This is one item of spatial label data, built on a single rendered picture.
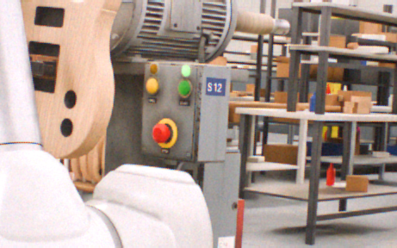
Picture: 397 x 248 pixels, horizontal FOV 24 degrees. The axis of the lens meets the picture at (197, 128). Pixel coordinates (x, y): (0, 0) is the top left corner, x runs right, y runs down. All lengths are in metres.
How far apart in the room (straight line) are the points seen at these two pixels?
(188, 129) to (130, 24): 0.30
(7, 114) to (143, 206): 0.20
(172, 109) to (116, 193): 0.78
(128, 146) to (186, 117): 0.38
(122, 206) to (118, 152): 1.13
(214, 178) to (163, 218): 1.02
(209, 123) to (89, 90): 0.25
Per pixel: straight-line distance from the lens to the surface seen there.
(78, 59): 1.84
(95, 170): 5.21
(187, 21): 2.13
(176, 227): 1.12
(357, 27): 11.81
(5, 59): 1.10
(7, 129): 1.07
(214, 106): 1.88
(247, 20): 2.47
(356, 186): 7.19
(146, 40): 2.10
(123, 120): 2.23
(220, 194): 2.16
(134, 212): 1.11
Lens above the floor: 1.09
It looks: 3 degrees down
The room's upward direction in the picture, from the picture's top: 3 degrees clockwise
